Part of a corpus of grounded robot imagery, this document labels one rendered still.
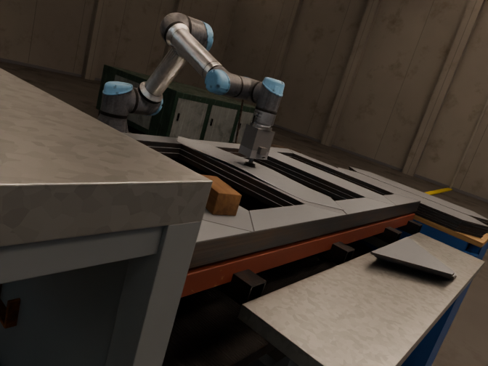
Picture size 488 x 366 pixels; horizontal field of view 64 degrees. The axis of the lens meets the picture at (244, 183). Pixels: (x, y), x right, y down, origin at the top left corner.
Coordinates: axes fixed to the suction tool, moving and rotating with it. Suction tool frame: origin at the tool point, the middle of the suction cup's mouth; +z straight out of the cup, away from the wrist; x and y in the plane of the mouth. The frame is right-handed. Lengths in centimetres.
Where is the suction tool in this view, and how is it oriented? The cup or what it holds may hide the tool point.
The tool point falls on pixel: (248, 168)
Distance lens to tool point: 137.6
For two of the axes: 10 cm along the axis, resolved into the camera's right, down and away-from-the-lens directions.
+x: -6.3, -3.7, 6.9
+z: -2.8, 9.3, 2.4
